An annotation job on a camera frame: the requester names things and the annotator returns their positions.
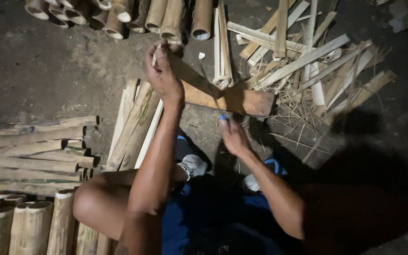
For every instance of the person's right hand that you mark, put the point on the person's right hand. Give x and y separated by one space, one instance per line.
235 138

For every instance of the person's left hand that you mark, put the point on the person's left hand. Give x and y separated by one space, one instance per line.
161 76

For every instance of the person's right fingers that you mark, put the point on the person's right fingers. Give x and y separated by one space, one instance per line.
227 128

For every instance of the person's left fingers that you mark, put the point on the person's left fingers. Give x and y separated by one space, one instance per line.
158 53

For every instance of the dark bamboo strip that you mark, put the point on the dark bamboo strip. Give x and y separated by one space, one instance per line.
193 76

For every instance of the wooden chopping block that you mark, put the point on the wooden chopping block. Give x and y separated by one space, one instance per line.
250 102

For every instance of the pile of cut bamboo tubes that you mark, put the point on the pile of cut bamboo tubes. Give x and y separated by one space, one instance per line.
154 16

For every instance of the small white bamboo chip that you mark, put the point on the small white bamboo chip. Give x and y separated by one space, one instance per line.
202 55

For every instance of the black blue sandal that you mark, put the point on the black blue sandal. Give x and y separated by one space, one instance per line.
274 165
186 143

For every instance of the white sock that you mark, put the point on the white sock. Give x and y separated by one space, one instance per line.
194 165
251 183

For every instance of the narrow pale bamboo slat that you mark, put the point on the narrow pale bamboo slat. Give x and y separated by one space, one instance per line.
150 134

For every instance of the wide green-streaked bamboo slat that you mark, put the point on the wide green-streaked bamboo slat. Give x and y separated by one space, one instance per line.
135 131

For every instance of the heap of split bamboo offcuts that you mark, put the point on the heap of split bamboo offcuts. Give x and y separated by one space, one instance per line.
306 62

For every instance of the blue shorts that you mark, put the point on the blue shorts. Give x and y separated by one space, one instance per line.
179 226

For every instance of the person's left leg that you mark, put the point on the person's left leg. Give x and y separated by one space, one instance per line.
101 202

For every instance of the stack of long bamboo slats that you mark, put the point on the stack of long bamboo slats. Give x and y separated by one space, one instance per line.
30 155

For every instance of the row of thick bamboo tubes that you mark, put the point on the row of thick bamboo tubes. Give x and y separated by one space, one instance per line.
30 226

